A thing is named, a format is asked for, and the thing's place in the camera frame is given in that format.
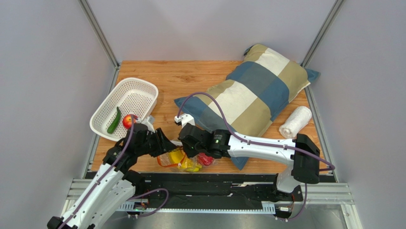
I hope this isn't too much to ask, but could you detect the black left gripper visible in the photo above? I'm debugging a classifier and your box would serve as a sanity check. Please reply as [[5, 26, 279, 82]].
[[136, 127, 177, 157]]

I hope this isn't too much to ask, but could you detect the clear orange zip top bag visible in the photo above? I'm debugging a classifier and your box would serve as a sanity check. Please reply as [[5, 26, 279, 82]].
[[157, 140, 217, 173]]

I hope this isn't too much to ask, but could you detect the red fake apple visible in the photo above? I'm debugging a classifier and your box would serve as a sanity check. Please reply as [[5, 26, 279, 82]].
[[122, 114, 138, 129]]

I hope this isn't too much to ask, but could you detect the green fake chili pepper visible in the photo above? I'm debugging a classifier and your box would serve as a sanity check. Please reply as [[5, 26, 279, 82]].
[[107, 106, 122, 134]]

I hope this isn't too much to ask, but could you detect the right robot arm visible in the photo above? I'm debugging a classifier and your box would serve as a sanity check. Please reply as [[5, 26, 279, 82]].
[[178, 124, 320, 193]]

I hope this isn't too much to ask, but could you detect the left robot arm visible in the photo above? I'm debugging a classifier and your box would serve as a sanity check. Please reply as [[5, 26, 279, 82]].
[[47, 124, 177, 229]]

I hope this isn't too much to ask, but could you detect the yellow fake banana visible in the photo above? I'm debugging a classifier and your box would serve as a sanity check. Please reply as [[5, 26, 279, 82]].
[[168, 149, 203, 172]]

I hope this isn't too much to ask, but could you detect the white perforated plastic basket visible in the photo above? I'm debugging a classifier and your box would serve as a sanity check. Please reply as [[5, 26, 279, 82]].
[[90, 78, 159, 141]]

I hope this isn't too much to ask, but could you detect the blue beige checkered pillow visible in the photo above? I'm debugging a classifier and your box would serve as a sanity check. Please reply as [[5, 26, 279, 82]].
[[174, 43, 321, 170]]

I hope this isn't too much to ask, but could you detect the rolled white towel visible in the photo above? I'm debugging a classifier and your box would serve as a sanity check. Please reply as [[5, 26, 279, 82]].
[[279, 106, 313, 138]]

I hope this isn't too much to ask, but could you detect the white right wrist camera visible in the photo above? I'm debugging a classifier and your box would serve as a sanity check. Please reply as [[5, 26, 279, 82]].
[[174, 114, 195, 128]]

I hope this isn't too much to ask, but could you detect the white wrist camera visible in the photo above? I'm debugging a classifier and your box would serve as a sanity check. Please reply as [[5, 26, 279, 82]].
[[174, 114, 195, 128], [137, 115, 155, 132]]

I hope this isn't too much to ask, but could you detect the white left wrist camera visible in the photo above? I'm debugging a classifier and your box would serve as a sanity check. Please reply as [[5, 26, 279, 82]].
[[137, 115, 155, 132]]

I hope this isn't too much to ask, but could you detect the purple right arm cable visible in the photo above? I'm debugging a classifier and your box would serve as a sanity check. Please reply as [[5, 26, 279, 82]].
[[176, 92, 336, 172]]

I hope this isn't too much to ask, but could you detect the white slotted cable duct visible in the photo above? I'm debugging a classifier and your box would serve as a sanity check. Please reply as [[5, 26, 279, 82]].
[[117, 201, 276, 214]]

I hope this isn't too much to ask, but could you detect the left aluminium frame post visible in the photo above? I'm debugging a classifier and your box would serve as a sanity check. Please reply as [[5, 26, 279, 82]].
[[78, 0, 120, 69]]

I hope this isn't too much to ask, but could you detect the aluminium frame post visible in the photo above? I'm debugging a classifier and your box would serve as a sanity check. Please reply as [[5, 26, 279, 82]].
[[301, 0, 346, 68], [78, 0, 120, 69]]

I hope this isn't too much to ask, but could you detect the right aluminium frame post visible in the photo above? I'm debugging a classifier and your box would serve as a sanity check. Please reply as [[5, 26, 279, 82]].
[[301, 0, 346, 68]]

